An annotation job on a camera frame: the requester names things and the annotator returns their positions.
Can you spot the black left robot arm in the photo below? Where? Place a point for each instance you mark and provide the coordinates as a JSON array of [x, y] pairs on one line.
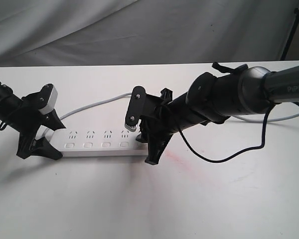
[[9, 105]]

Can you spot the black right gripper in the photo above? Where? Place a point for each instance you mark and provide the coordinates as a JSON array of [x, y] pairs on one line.
[[157, 125]]

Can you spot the grey backdrop cloth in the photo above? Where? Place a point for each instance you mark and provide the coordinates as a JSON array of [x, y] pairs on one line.
[[131, 32]]

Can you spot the black tripod stand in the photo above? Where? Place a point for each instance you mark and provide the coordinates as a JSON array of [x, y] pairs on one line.
[[291, 35]]

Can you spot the white five-socket power strip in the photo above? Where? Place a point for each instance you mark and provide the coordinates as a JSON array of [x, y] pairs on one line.
[[97, 143]]

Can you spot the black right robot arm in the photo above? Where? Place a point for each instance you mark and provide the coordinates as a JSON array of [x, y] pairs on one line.
[[239, 91]]

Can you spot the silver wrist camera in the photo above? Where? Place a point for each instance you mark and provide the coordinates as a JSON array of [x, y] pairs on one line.
[[47, 99], [135, 108]]

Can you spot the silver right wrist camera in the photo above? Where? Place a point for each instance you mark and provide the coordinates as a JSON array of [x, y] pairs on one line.
[[135, 108]]

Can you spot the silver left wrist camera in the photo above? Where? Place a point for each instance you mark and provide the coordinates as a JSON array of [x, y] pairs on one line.
[[47, 99]]

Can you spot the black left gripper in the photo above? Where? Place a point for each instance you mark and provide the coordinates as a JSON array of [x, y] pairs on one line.
[[29, 121]]

